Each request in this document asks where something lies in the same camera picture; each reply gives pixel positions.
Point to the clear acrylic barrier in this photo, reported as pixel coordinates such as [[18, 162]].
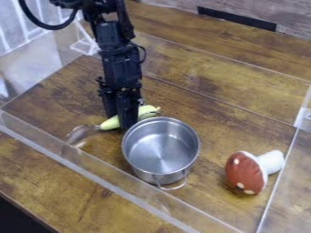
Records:
[[201, 204]]

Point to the green handled metal spoon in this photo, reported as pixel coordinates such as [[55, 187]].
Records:
[[145, 112]]

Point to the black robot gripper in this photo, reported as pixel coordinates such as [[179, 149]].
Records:
[[121, 62]]

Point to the black wall slot strip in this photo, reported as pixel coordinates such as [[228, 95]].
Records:
[[244, 20]]

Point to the small steel pot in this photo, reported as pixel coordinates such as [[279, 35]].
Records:
[[160, 146]]

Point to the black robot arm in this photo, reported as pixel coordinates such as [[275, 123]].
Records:
[[99, 11]]

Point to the plush red mushroom toy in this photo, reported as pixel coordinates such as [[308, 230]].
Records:
[[247, 171]]

